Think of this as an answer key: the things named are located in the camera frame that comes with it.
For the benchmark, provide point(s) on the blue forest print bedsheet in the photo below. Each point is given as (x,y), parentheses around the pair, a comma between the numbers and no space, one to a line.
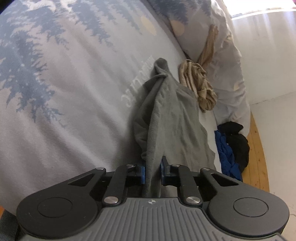
(71,80)

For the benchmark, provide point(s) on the blue forest print duvet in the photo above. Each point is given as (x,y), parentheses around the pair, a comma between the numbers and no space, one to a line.
(202,31)

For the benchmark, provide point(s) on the blue garment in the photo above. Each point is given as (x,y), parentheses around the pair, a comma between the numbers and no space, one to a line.
(228,165)

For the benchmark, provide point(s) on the grey t-shirt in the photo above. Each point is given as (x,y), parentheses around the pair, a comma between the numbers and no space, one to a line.
(167,125)

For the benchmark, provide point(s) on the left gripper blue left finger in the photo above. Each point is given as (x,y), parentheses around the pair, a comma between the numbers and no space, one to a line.
(127,180)

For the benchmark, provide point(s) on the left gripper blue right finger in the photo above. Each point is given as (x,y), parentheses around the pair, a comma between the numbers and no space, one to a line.
(185,180)

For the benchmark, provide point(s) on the beige garment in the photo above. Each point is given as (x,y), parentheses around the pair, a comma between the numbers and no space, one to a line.
(193,75)

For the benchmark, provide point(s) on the wooden headboard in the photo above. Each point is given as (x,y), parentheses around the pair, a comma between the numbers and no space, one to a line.
(256,174)

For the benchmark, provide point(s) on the black garment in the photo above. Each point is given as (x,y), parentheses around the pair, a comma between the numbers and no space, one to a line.
(237,141)

